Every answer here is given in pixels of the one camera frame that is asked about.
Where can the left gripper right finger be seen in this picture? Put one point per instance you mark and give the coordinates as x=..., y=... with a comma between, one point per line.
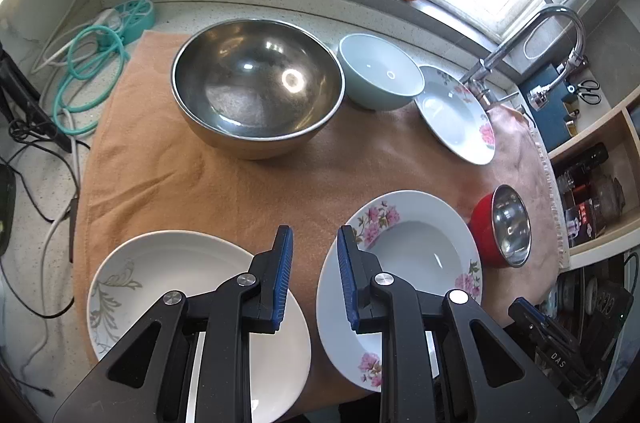
x=443, y=358

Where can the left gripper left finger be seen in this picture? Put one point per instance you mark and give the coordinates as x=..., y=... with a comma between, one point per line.
x=146, y=375

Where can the white plate grey leaf pattern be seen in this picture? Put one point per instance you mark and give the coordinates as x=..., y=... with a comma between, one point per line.
x=142, y=269

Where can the red steel small bowl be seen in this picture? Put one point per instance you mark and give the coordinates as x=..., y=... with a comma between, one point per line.
x=501, y=229

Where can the large floral blue plate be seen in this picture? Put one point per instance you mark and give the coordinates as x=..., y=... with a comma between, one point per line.
x=415, y=236

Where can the small floral deep plate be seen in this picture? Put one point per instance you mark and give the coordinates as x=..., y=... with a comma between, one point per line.
x=455, y=117

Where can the large stainless steel bowl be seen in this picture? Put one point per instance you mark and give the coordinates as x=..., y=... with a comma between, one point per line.
x=256, y=88

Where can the light blue ceramic bowl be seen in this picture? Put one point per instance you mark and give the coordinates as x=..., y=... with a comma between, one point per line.
x=379, y=75

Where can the orange brown towel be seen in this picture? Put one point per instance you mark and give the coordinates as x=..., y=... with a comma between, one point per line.
x=148, y=171

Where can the wooden shelf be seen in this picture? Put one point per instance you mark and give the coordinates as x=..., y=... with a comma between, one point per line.
x=613, y=186

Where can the blue knife block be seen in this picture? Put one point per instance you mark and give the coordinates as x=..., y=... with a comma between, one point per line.
x=550, y=120

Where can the black oval device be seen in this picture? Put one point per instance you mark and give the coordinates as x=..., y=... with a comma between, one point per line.
x=7, y=205

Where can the black scissors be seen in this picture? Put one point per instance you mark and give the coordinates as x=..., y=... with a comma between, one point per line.
x=589, y=91

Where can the black tripod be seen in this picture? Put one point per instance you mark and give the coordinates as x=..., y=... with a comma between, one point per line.
x=20, y=106

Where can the teal power strip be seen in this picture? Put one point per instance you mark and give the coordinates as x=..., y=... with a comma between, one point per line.
x=132, y=18

